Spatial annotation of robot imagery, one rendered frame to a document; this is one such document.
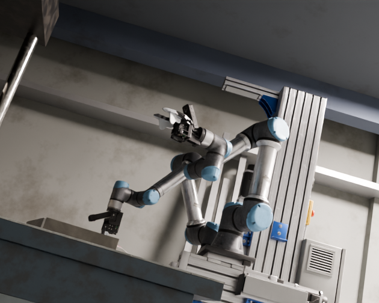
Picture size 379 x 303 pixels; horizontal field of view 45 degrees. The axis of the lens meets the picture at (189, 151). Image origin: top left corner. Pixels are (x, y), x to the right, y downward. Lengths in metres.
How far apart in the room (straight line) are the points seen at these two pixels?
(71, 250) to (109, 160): 3.59
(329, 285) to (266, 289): 0.47
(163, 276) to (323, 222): 3.89
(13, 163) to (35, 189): 0.33
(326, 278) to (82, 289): 1.59
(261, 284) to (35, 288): 1.20
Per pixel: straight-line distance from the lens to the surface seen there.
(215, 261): 2.05
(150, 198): 2.32
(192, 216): 2.68
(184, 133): 1.87
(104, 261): 0.91
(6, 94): 2.31
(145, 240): 4.32
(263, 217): 2.00
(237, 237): 2.09
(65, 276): 0.93
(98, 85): 4.79
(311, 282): 2.31
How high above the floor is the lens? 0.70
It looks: 20 degrees up
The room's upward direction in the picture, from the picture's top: 15 degrees clockwise
